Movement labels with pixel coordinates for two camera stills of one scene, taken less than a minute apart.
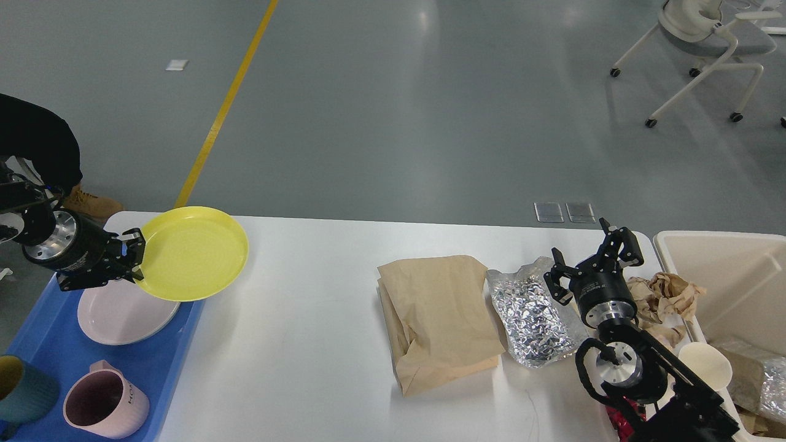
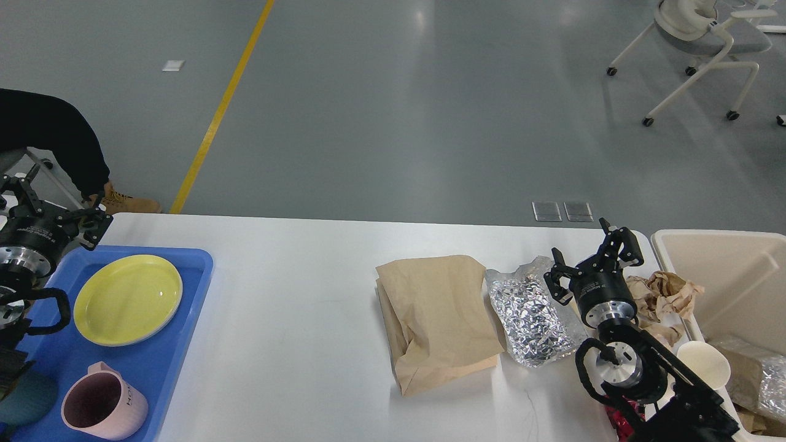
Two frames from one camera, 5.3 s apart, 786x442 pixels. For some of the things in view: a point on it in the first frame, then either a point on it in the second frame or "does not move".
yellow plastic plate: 192,253 -> 123,301
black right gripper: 603,291 does not move
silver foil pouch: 540,329 does not move
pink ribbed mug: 102,402 does not move
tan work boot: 80,199 -> 115,202
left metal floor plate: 548,212 does not move
